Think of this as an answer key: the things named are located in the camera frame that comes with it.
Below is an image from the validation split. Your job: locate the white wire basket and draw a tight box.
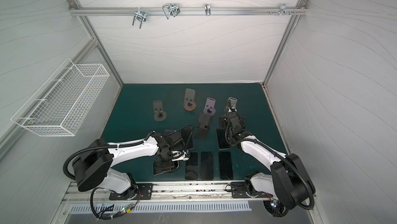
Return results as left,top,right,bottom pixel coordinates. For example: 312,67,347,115
11,58,110,137

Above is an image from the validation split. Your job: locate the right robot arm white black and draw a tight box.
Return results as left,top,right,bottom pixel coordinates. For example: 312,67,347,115
220,112,315,210

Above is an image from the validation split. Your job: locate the metal u-bolt clamp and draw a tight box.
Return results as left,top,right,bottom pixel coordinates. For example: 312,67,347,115
132,9,147,29
162,3,181,19

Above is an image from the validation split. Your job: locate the wooden round stand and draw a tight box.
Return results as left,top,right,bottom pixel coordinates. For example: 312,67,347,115
184,88,197,111

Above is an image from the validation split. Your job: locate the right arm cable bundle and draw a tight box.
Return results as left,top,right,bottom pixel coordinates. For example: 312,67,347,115
263,197,289,218

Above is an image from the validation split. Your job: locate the black folding phone stand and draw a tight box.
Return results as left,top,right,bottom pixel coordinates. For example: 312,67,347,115
194,113,211,140

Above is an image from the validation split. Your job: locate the phone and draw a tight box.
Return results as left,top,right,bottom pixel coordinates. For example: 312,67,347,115
219,152,233,180
200,152,214,181
181,126,194,150
216,127,231,150
185,152,199,181
153,160,179,175

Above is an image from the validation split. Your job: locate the aluminium crossbar rail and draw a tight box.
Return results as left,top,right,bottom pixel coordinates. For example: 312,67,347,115
69,6,308,16

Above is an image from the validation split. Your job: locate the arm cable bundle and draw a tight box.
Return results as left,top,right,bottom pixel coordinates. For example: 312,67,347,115
89,187,142,221
263,197,289,218

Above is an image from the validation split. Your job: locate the metal clamp small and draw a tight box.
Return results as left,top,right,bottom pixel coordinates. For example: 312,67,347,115
204,4,211,16

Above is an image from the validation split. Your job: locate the metal u-bolt clamp middle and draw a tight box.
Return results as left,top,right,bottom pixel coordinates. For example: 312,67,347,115
162,3,181,19

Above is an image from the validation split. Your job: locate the metal bracket right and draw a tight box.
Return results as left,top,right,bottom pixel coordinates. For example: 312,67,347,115
269,4,296,16

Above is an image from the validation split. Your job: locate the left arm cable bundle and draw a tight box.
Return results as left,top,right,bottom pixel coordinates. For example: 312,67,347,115
89,187,142,221

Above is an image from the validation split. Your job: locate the grey round stand right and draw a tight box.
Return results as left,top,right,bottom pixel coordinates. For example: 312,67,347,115
228,97,237,109

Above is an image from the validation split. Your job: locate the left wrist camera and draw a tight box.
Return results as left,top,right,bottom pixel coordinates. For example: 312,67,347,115
171,151,191,162

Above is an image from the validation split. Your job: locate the metal u-bolt clamp left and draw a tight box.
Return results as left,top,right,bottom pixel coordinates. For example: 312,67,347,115
132,9,147,29

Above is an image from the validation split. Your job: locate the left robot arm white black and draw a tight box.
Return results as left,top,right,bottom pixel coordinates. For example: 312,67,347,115
63,131,190,199

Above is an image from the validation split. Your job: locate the grey round stand left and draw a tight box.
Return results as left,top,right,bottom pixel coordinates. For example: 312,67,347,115
153,100,167,122

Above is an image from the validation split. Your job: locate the white slotted cable duct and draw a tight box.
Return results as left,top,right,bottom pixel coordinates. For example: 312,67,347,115
69,201,252,214

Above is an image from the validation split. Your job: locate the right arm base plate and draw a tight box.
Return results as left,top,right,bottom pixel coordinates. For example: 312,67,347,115
230,182,258,199

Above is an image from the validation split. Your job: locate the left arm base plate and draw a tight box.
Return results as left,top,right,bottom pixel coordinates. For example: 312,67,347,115
109,183,153,201

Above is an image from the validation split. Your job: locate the grey round stand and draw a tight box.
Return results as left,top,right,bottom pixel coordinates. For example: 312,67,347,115
228,97,237,109
153,100,167,122

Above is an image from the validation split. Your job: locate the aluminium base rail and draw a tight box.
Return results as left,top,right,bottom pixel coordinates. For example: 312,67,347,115
61,179,317,202

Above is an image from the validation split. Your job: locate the lilac rear round stand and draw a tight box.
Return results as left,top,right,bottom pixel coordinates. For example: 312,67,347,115
203,98,216,117

